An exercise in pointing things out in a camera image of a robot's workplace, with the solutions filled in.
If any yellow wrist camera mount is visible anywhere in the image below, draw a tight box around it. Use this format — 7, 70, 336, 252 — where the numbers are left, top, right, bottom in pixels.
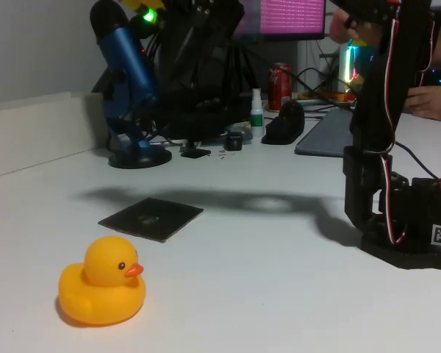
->
120, 0, 167, 24

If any white plastic packet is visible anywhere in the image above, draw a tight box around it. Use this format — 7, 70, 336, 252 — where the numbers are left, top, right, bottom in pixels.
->
226, 122, 253, 143

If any black arched desk cable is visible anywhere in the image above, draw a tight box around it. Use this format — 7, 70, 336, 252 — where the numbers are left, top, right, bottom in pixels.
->
286, 67, 354, 107

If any person's left hand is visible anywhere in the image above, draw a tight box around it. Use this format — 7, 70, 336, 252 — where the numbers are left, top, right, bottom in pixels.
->
403, 84, 441, 122

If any small black stand base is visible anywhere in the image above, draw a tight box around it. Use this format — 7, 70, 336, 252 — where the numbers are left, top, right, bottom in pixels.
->
179, 138, 212, 160

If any computer monitor with purple screen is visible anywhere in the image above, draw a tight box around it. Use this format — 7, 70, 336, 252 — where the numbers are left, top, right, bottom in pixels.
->
242, 0, 327, 42

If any blue desktop microphone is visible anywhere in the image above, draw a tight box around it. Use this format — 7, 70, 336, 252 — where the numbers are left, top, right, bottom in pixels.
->
90, 0, 173, 170

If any red soda can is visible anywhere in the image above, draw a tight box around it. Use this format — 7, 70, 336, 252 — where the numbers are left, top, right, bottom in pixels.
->
268, 62, 293, 111

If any black vertical mouse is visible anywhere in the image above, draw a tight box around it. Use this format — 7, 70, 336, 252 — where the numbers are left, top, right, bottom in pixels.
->
261, 100, 305, 145

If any black leader arm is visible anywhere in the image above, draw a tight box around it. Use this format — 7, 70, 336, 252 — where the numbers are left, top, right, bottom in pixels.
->
330, 0, 441, 88

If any yellow rubber duck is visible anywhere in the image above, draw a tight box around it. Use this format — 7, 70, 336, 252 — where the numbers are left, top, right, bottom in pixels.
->
57, 235, 147, 327

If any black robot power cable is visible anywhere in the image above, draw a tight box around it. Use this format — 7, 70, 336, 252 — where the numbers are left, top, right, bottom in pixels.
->
393, 140, 439, 180

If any black tripod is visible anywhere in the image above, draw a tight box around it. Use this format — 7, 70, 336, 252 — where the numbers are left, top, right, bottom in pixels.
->
222, 43, 260, 107

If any person's right hand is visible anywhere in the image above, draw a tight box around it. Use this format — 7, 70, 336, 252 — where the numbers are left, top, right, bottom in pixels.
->
329, 6, 374, 45

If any black square pad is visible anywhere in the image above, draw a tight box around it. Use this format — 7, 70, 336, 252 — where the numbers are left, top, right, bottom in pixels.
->
97, 197, 204, 244

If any black robot arm with base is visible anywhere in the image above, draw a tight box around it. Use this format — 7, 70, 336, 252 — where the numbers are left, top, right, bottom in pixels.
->
342, 0, 441, 273

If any grey flat keyboard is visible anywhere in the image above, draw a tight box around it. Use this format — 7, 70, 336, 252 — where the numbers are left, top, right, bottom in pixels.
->
295, 107, 365, 158

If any white PC case with lights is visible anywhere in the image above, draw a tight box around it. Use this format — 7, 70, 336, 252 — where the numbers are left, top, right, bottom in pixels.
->
337, 36, 376, 96

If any white spray bottle green label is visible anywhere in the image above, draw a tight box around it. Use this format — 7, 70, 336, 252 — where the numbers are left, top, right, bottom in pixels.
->
250, 88, 265, 138

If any black electronic desk device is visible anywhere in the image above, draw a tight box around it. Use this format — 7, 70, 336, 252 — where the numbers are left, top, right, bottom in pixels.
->
161, 91, 251, 143

